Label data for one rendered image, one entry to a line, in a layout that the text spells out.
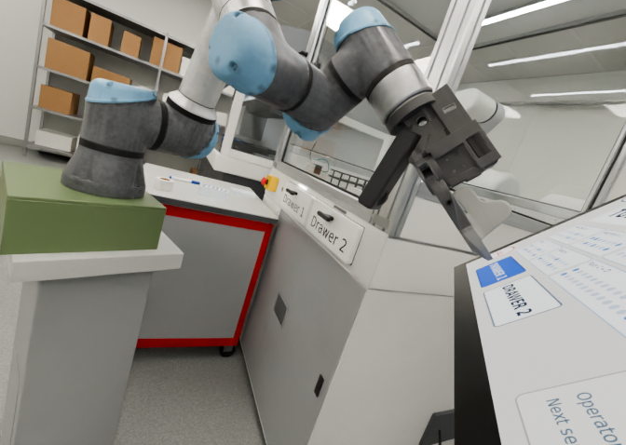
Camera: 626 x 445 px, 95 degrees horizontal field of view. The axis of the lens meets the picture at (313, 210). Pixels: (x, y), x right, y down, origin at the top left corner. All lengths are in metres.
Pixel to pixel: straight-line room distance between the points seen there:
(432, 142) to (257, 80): 0.22
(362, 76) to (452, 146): 0.15
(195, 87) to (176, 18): 4.63
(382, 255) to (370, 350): 0.29
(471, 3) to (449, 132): 0.46
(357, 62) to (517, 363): 0.36
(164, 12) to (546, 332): 5.33
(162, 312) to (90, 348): 0.59
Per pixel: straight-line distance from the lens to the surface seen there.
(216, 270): 1.33
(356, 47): 0.44
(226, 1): 0.44
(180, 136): 0.75
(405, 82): 0.40
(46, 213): 0.67
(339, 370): 0.87
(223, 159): 1.89
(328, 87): 0.44
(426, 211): 0.77
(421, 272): 0.84
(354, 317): 0.79
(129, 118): 0.71
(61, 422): 0.98
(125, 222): 0.70
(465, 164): 0.38
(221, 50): 0.37
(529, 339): 0.24
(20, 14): 5.49
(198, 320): 1.46
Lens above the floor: 1.06
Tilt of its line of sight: 10 degrees down
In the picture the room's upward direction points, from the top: 18 degrees clockwise
